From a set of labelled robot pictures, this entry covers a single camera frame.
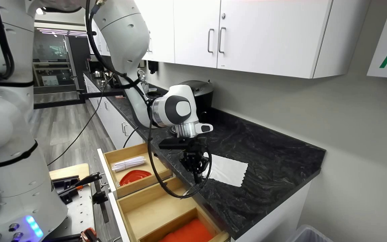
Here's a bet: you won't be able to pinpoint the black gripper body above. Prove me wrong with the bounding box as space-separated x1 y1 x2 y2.
182 150 213 174

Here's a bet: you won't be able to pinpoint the wooden drawer with orange liner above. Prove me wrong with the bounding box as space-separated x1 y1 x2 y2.
108 177 232 242

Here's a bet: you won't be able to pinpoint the orange drawer liner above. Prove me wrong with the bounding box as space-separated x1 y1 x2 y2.
156 217 217 242

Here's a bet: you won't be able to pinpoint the wooden drawer with red lid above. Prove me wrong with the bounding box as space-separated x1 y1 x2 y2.
96 142 176 200

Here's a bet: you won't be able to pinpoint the white paper napkin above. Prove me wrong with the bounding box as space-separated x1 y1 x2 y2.
206 154 250 190

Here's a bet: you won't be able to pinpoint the orange bowl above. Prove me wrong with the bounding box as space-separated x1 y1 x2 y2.
119 169 154 189

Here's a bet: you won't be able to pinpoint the white rolled bundle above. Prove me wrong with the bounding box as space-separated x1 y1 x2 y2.
111 155 148 175

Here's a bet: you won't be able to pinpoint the white base cabinets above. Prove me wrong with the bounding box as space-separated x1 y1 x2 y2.
82 73 137 151

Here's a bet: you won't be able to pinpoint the red black clamp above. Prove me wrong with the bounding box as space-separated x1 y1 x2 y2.
50 171 104 200

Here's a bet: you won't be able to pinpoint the light wooden board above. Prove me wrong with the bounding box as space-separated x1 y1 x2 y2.
49 163 92 182

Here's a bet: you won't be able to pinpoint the silver cabinet handle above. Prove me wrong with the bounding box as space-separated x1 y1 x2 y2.
206 28 217 56
217 26 229 56

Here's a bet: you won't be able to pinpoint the white wall cabinets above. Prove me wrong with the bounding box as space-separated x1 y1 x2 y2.
132 0 373 81

